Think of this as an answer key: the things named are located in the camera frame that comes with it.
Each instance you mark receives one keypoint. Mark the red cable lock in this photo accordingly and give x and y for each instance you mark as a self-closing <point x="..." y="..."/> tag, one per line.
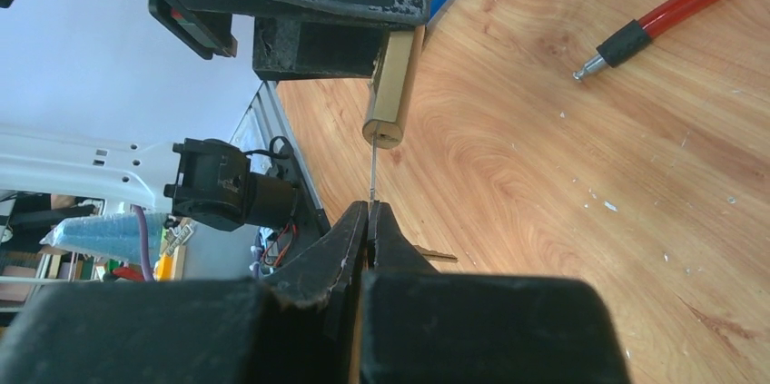
<point x="637" y="34"/>

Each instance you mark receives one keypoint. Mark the padlock silver keys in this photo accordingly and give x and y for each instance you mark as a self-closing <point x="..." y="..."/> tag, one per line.
<point x="430" y="255"/>

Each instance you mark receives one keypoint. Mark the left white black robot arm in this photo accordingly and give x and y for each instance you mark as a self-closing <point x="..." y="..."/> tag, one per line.
<point x="211" y="181"/>

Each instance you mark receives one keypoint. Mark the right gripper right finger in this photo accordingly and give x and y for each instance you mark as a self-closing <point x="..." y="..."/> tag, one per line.
<point x="419" y="325"/>

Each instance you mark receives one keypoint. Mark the brass padlock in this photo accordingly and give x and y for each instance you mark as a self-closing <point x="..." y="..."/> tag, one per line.
<point x="391" y="86"/>

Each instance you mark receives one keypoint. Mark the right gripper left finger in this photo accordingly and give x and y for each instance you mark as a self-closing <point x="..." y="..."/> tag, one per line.
<point x="293" y="327"/>

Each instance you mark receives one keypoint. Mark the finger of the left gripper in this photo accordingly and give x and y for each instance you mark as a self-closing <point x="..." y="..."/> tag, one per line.
<point x="285" y="49"/>

